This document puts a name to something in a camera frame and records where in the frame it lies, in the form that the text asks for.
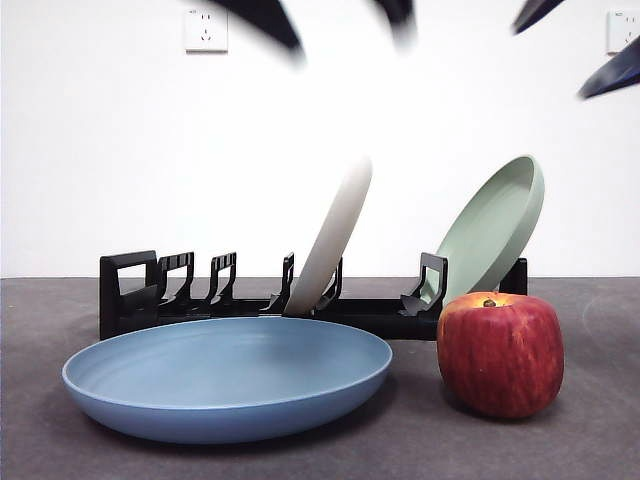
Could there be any red apple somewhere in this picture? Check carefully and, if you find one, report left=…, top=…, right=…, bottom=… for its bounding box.
left=436, top=292, right=565, bottom=420

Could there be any blue round plate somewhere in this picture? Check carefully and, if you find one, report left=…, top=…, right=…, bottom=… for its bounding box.
left=61, top=316, right=394, bottom=445

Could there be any green round plate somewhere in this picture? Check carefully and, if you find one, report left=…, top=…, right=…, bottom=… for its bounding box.
left=434, top=154, right=546, bottom=306

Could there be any white round plate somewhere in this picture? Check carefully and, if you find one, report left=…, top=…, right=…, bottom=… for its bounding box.
left=282, top=153, right=374, bottom=319

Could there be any black plate rack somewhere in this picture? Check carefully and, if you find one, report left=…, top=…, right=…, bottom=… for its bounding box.
left=98, top=249, right=530, bottom=342

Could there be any white wall socket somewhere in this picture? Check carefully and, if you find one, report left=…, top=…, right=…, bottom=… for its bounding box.
left=184, top=7, right=229, bottom=54
left=606, top=9, right=640, bottom=55

